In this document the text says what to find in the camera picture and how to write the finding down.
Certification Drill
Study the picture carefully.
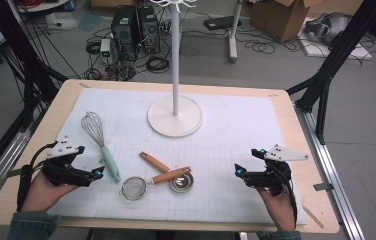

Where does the black flat device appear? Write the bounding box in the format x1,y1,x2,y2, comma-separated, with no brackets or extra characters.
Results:
203,15,243,32

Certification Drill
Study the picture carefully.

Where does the black metal frame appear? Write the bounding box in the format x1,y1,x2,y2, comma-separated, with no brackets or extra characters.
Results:
285,0,376,146
0,0,69,181

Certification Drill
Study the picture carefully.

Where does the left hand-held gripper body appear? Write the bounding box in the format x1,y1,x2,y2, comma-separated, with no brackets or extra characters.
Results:
40,134,94,188

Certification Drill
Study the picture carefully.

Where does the white rack stand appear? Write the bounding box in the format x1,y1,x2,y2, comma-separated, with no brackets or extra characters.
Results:
147,0,204,138

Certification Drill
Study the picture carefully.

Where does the grey padded headset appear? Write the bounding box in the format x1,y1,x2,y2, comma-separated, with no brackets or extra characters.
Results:
304,12,352,46

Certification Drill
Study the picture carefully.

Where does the person's right hand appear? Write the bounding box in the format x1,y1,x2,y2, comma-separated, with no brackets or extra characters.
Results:
255,186,297,232

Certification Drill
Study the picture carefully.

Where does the thin wooden stick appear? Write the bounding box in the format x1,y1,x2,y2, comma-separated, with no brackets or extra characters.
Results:
300,196,325,230

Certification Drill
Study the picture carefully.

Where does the steel measuring cup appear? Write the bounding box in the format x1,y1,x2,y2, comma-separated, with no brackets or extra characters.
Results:
138,151,195,194

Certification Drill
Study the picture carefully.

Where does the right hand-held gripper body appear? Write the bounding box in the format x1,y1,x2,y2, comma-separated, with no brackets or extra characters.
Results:
242,143,309,197

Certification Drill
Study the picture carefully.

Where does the white floor stand post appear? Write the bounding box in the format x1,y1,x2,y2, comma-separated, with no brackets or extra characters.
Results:
227,0,244,64

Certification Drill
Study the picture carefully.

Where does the whisk with green handle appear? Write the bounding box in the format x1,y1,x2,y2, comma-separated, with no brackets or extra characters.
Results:
80,111,122,183

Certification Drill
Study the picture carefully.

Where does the grey tape strip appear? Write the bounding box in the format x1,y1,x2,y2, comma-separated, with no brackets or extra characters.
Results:
313,182,335,192
0,168,25,186

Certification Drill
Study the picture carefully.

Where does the small white power box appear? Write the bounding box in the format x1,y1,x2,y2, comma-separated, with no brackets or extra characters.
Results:
99,38,112,64

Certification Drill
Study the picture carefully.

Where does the large cardboard box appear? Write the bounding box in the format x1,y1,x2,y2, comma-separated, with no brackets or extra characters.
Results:
249,0,365,44

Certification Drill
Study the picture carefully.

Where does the black computer tower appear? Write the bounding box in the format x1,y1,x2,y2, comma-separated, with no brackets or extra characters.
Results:
110,5,139,62
136,5,161,54

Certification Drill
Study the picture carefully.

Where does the white round table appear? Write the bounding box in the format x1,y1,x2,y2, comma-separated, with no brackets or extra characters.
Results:
17,0,70,14

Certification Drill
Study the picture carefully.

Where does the clear plastic bag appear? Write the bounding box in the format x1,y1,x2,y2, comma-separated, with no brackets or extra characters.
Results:
45,11,79,31

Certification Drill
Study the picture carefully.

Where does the mesh strainer with wooden handle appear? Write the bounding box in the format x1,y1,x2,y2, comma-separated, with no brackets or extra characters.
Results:
119,165,192,202

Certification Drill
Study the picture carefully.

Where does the right hand-held gripper cable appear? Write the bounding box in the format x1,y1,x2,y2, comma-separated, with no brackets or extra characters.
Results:
275,166,299,231

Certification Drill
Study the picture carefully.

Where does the white floor board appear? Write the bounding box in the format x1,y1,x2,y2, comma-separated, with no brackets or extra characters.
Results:
297,16,374,62

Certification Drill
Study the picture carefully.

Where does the person's left hand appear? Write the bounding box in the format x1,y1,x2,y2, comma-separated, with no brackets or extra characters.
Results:
20,171,79,213

